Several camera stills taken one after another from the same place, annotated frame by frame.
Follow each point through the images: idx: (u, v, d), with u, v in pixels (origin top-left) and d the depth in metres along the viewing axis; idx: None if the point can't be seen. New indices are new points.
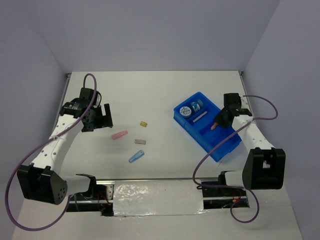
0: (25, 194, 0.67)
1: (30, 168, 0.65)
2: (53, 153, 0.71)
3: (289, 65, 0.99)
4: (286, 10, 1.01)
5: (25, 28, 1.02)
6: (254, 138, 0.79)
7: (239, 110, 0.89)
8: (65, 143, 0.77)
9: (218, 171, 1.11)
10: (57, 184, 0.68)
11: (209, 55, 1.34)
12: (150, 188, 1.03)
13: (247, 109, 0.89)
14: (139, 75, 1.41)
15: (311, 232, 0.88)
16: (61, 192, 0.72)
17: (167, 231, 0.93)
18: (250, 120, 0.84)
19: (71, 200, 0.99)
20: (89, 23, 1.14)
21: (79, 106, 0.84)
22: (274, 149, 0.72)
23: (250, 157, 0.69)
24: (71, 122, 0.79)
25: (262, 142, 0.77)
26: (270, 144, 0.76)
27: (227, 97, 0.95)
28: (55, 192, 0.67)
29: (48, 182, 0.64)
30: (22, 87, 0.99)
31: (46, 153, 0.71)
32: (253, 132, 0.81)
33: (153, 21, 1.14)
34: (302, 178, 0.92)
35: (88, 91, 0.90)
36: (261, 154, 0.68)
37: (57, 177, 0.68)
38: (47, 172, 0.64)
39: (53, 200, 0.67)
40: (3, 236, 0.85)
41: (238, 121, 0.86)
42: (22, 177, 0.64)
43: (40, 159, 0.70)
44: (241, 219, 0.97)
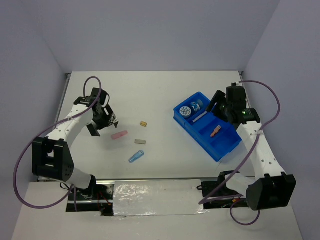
0: (33, 170, 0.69)
1: (43, 140, 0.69)
2: (66, 129, 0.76)
3: (289, 65, 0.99)
4: (286, 11, 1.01)
5: (24, 28, 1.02)
6: (263, 160, 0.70)
7: (246, 114, 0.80)
8: (77, 125, 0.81)
9: (218, 171, 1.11)
10: (67, 158, 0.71)
11: (209, 55, 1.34)
12: (150, 188, 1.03)
13: (253, 112, 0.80)
14: (139, 75, 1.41)
15: (311, 233, 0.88)
16: (69, 171, 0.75)
17: (167, 231, 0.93)
18: (260, 133, 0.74)
19: (71, 201, 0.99)
20: (89, 23, 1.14)
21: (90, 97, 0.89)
22: (284, 174, 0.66)
23: (259, 185, 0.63)
24: (83, 109, 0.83)
25: (272, 165, 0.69)
26: (280, 168, 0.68)
27: (233, 90, 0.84)
28: (64, 164, 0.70)
29: (60, 152, 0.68)
30: (22, 87, 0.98)
31: (60, 129, 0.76)
32: (263, 151, 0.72)
33: (152, 21, 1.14)
34: (302, 178, 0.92)
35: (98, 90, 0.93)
36: (271, 183, 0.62)
37: (68, 152, 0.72)
38: (60, 143, 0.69)
39: (61, 174, 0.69)
40: (3, 237, 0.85)
41: (246, 131, 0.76)
42: (36, 148, 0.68)
43: (54, 133, 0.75)
44: (242, 222, 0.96)
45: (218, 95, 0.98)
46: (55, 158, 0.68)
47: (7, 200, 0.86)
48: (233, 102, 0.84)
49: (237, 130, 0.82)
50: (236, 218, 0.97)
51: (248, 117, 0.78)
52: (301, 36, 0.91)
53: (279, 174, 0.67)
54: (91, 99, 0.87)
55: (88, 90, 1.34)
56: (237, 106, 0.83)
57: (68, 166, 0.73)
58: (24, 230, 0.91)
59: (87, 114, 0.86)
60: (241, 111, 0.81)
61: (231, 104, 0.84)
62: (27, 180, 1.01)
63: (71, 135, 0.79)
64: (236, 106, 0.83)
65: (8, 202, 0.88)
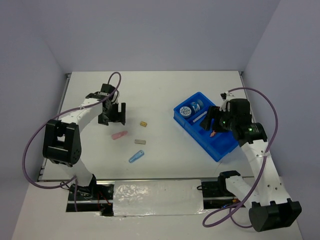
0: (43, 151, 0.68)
1: (56, 122, 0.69)
2: (78, 116, 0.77)
3: (289, 65, 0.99)
4: (286, 11, 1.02)
5: (24, 28, 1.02)
6: (269, 185, 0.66)
7: (252, 130, 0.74)
8: (88, 116, 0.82)
9: (218, 171, 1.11)
10: (76, 142, 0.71)
11: (210, 54, 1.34)
12: (150, 188, 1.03)
13: (262, 130, 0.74)
14: (139, 74, 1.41)
15: (311, 233, 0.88)
16: (77, 156, 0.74)
17: (167, 231, 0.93)
18: (266, 154, 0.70)
19: (71, 201, 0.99)
20: (89, 23, 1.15)
21: (101, 94, 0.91)
22: (290, 201, 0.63)
23: (263, 211, 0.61)
24: (94, 102, 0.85)
25: (278, 191, 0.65)
26: (286, 193, 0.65)
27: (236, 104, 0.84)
28: (73, 147, 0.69)
29: (72, 134, 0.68)
30: (22, 87, 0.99)
31: (72, 115, 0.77)
32: (269, 175, 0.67)
33: (153, 21, 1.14)
34: (302, 178, 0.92)
35: (108, 87, 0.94)
36: (276, 211, 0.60)
37: (78, 136, 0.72)
38: (71, 126, 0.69)
39: (69, 156, 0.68)
40: (3, 237, 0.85)
41: (252, 151, 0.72)
42: (49, 129, 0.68)
43: (67, 118, 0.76)
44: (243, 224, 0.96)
45: (213, 110, 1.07)
46: (66, 139, 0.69)
47: (6, 200, 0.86)
48: (238, 115, 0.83)
49: (241, 146, 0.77)
50: (236, 218, 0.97)
51: (255, 134, 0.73)
52: (301, 35, 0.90)
53: (285, 201, 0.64)
54: (102, 96, 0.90)
55: (88, 90, 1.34)
56: (241, 119, 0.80)
57: (77, 150, 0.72)
58: (24, 230, 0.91)
59: (97, 108, 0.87)
60: (246, 127, 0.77)
61: (235, 117, 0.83)
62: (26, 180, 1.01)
63: (82, 123, 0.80)
64: (241, 119, 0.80)
65: (8, 202, 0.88)
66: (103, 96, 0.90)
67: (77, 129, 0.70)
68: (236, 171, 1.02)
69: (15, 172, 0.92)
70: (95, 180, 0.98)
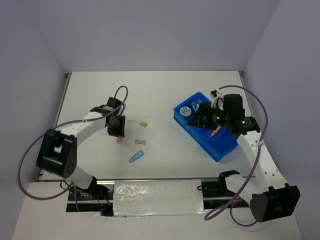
0: (39, 159, 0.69)
1: (56, 132, 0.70)
2: (79, 128, 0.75)
3: (289, 65, 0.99)
4: (286, 10, 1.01)
5: (24, 28, 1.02)
6: (266, 172, 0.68)
7: (245, 123, 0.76)
8: (89, 128, 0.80)
9: (218, 171, 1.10)
10: (72, 156, 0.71)
11: (209, 54, 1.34)
12: (150, 188, 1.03)
13: (254, 121, 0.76)
14: (139, 75, 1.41)
15: (312, 233, 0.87)
16: (72, 169, 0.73)
17: (167, 231, 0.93)
18: (261, 143, 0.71)
19: (71, 201, 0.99)
20: (89, 23, 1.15)
21: (106, 109, 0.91)
22: (288, 186, 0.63)
23: (262, 198, 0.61)
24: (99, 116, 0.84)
25: (275, 177, 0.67)
26: (283, 179, 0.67)
27: (230, 99, 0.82)
28: (67, 160, 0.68)
29: (68, 148, 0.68)
30: (22, 87, 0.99)
31: (73, 127, 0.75)
32: (266, 164, 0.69)
33: (152, 21, 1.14)
34: (302, 178, 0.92)
35: (114, 102, 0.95)
36: (275, 196, 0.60)
37: (75, 150, 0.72)
38: (69, 138, 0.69)
39: (62, 171, 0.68)
40: (4, 237, 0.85)
41: (247, 141, 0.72)
42: (47, 139, 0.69)
43: (67, 130, 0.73)
44: (243, 222, 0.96)
45: (205, 107, 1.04)
46: (61, 152, 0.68)
47: (7, 200, 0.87)
48: (231, 109, 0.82)
49: (236, 139, 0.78)
50: (236, 218, 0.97)
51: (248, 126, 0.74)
52: (301, 35, 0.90)
53: (283, 186, 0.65)
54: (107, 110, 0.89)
55: (88, 90, 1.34)
56: (235, 113, 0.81)
57: (71, 163, 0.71)
58: (24, 230, 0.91)
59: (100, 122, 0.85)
60: (239, 121, 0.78)
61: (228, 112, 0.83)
62: (27, 180, 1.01)
63: (82, 136, 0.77)
64: (235, 113, 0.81)
65: (9, 202, 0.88)
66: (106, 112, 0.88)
67: (74, 144, 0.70)
68: (236, 171, 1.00)
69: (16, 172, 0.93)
70: (95, 181, 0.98)
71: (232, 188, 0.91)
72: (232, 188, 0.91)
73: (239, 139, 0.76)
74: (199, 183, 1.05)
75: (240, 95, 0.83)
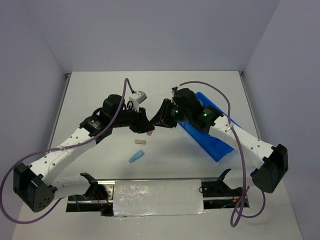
0: (15, 191, 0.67)
1: (26, 169, 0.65)
2: (52, 163, 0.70)
3: (289, 65, 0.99)
4: (285, 10, 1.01)
5: (24, 28, 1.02)
6: (252, 147, 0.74)
7: (207, 115, 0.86)
8: (71, 156, 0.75)
9: (218, 171, 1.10)
10: (43, 195, 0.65)
11: (210, 54, 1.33)
12: (150, 188, 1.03)
13: (212, 109, 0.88)
14: (139, 75, 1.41)
15: (311, 233, 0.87)
16: (48, 202, 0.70)
17: (167, 231, 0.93)
18: (231, 125, 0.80)
19: (72, 201, 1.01)
20: (88, 23, 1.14)
21: (98, 124, 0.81)
22: (275, 148, 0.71)
23: (263, 171, 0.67)
24: (85, 138, 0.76)
25: (260, 146, 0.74)
26: (268, 145, 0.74)
27: (184, 98, 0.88)
28: (36, 201, 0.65)
29: (33, 193, 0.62)
30: (22, 86, 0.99)
31: (46, 160, 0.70)
32: (246, 141, 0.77)
33: (152, 20, 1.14)
34: (303, 177, 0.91)
35: (110, 107, 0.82)
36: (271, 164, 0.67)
37: (48, 188, 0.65)
38: (36, 181, 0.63)
39: (32, 209, 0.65)
40: (4, 236, 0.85)
41: (220, 130, 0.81)
42: (16, 175, 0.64)
43: (40, 164, 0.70)
44: (247, 213, 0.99)
45: (166, 103, 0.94)
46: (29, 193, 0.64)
47: (7, 200, 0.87)
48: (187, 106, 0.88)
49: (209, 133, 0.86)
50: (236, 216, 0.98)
51: (211, 116, 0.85)
52: (301, 35, 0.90)
53: (271, 150, 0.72)
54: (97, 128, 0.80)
55: (88, 90, 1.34)
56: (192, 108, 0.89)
57: (45, 199, 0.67)
58: (24, 230, 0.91)
59: (86, 146, 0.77)
60: (202, 114, 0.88)
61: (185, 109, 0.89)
62: None
63: (59, 168, 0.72)
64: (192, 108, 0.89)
65: (8, 202, 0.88)
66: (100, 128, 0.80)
67: (40, 187, 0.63)
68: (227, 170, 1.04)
69: None
70: (97, 186, 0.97)
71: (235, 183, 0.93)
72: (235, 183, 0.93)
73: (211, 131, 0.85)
74: (199, 184, 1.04)
75: (187, 89, 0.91)
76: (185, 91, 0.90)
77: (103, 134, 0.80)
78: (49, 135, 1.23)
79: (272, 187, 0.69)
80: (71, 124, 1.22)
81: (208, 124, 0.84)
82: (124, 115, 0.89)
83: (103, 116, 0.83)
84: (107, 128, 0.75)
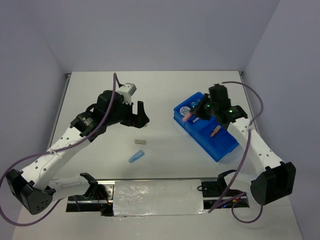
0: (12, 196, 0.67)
1: (17, 175, 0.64)
2: (43, 168, 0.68)
3: (289, 65, 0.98)
4: (285, 10, 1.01)
5: (24, 28, 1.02)
6: (260, 154, 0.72)
7: (232, 112, 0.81)
8: (62, 158, 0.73)
9: (218, 171, 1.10)
10: (39, 200, 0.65)
11: (209, 53, 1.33)
12: (150, 188, 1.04)
13: (239, 109, 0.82)
14: (139, 75, 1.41)
15: (311, 233, 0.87)
16: (45, 205, 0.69)
17: (167, 231, 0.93)
18: (250, 128, 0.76)
19: (72, 200, 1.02)
20: (89, 23, 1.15)
21: (91, 122, 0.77)
22: (283, 164, 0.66)
23: (262, 179, 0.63)
24: (76, 139, 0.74)
25: (269, 156, 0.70)
26: (278, 158, 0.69)
27: (216, 91, 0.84)
28: (33, 204, 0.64)
29: (26, 199, 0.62)
30: (22, 86, 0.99)
31: (37, 166, 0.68)
32: (257, 146, 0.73)
33: (152, 21, 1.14)
34: (303, 178, 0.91)
35: (103, 103, 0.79)
36: (273, 175, 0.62)
37: (42, 192, 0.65)
38: (28, 188, 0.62)
39: (30, 213, 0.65)
40: (4, 236, 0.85)
41: (237, 128, 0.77)
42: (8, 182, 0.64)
43: (30, 170, 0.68)
44: (244, 219, 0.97)
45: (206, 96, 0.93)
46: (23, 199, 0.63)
47: (6, 200, 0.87)
48: (216, 100, 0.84)
49: (227, 129, 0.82)
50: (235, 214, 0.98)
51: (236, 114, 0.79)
52: (301, 35, 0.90)
53: (278, 164, 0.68)
54: (90, 124, 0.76)
55: (88, 90, 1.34)
56: (221, 104, 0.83)
57: (43, 201, 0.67)
58: (24, 230, 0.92)
59: (77, 147, 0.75)
60: (227, 109, 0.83)
61: (213, 103, 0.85)
62: None
63: (51, 172, 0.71)
64: (221, 104, 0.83)
65: (8, 202, 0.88)
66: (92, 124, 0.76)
67: (33, 193, 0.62)
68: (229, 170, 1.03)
69: None
70: (97, 186, 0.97)
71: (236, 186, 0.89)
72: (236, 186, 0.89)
73: (229, 129, 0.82)
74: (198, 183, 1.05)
75: (224, 86, 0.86)
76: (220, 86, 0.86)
77: (96, 132, 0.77)
78: (49, 136, 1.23)
79: (264, 200, 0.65)
80: None
81: (230, 120, 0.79)
82: (120, 110, 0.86)
83: (97, 112, 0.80)
84: (98, 127, 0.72)
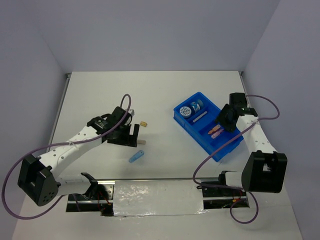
0: (20, 184, 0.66)
1: (35, 160, 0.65)
2: (61, 156, 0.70)
3: (289, 65, 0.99)
4: (286, 11, 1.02)
5: (24, 28, 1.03)
6: (257, 141, 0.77)
7: (244, 110, 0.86)
8: (77, 151, 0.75)
9: (218, 171, 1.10)
10: (49, 189, 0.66)
11: (209, 54, 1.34)
12: (150, 188, 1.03)
13: (252, 109, 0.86)
14: (139, 75, 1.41)
15: (311, 233, 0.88)
16: (49, 198, 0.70)
17: (167, 231, 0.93)
18: (255, 121, 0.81)
19: (71, 201, 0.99)
20: (89, 23, 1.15)
21: (105, 123, 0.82)
22: (276, 153, 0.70)
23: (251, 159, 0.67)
24: (92, 135, 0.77)
25: (265, 145, 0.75)
26: (273, 148, 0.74)
27: (233, 94, 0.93)
28: (43, 193, 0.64)
29: (42, 183, 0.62)
30: (22, 86, 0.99)
31: (55, 153, 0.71)
32: (257, 135, 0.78)
33: (152, 21, 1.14)
34: (302, 177, 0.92)
35: (118, 112, 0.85)
36: (262, 157, 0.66)
37: (53, 181, 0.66)
38: (45, 173, 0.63)
39: (37, 203, 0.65)
40: (4, 237, 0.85)
41: (242, 120, 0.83)
42: (24, 166, 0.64)
43: (48, 156, 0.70)
44: (242, 220, 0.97)
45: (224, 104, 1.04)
46: (36, 185, 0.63)
47: (6, 200, 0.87)
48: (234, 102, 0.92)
49: (237, 125, 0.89)
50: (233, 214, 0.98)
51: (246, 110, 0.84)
52: (301, 35, 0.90)
53: (271, 152, 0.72)
54: (106, 125, 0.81)
55: (88, 90, 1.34)
56: (237, 105, 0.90)
57: (49, 193, 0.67)
58: (24, 229, 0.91)
59: (93, 143, 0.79)
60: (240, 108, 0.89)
61: (232, 104, 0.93)
62: None
63: (66, 162, 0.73)
64: (237, 105, 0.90)
65: (8, 202, 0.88)
66: (107, 126, 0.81)
67: (49, 179, 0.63)
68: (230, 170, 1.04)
69: (15, 173, 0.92)
70: (96, 186, 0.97)
71: (233, 183, 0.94)
72: (233, 182, 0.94)
73: (237, 123, 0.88)
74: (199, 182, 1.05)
75: (244, 93, 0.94)
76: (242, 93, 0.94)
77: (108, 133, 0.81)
78: (49, 135, 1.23)
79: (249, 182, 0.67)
80: (72, 124, 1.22)
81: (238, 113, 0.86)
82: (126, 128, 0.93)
83: (111, 119, 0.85)
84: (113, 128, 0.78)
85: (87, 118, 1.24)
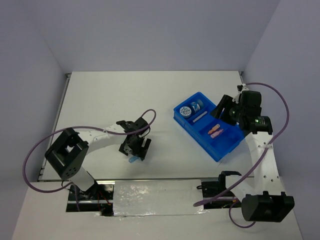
0: (48, 153, 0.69)
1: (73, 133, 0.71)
2: (95, 137, 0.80)
3: (289, 65, 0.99)
4: (285, 11, 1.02)
5: (24, 28, 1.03)
6: (265, 176, 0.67)
7: (259, 122, 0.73)
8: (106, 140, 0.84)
9: (218, 171, 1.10)
10: (76, 163, 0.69)
11: (209, 54, 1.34)
12: (150, 189, 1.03)
13: (268, 121, 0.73)
14: (139, 75, 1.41)
15: (311, 233, 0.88)
16: (69, 175, 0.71)
17: (167, 231, 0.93)
18: (268, 146, 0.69)
19: (71, 201, 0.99)
20: (89, 23, 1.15)
21: (131, 126, 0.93)
22: (284, 194, 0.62)
23: (254, 199, 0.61)
24: (120, 131, 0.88)
25: (273, 183, 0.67)
26: (281, 187, 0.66)
27: (246, 95, 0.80)
28: (72, 164, 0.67)
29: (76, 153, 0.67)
30: (22, 86, 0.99)
31: (91, 133, 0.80)
32: (268, 168, 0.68)
33: (152, 21, 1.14)
34: (302, 178, 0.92)
35: (141, 122, 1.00)
36: (267, 202, 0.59)
37: (82, 157, 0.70)
38: (81, 145, 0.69)
39: (61, 174, 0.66)
40: (4, 236, 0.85)
41: (254, 141, 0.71)
42: (63, 136, 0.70)
43: (85, 134, 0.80)
44: (241, 221, 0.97)
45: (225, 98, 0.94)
46: (70, 154, 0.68)
47: (6, 200, 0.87)
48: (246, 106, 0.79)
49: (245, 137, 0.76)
50: (233, 215, 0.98)
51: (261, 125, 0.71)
52: (301, 35, 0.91)
53: (279, 193, 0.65)
54: (131, 128, 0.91)
55: (87, 90, 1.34)
56: (249, 112, 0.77)
57: (73, 168, 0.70)
58: (24, 229, 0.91)
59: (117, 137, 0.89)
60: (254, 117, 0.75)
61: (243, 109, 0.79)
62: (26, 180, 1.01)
63: (96, 144, 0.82)
64: (249, 112, 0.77)
65: (8, 202, 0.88)
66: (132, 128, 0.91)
67: (83, 152, 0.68)
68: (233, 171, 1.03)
69: (15, 172, 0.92)
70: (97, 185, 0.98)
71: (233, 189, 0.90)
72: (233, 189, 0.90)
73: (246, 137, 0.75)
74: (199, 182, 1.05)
75: (259, 93, 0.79)
76: (257, 94, 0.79)
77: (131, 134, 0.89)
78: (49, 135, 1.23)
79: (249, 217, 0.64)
80: (72, 124, 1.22)
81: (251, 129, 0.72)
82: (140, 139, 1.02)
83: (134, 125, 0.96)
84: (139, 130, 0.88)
85: (87, 118, 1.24)
